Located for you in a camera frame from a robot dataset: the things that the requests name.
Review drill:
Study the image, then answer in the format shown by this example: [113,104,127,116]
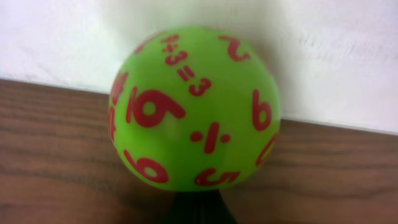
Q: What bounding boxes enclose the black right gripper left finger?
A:
[160,192,199,224]

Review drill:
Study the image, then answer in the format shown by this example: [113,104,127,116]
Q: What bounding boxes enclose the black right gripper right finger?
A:
[198,190,238,224]

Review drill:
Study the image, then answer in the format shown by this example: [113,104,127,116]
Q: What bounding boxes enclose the green polyhedral die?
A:
[108,27,281,192]

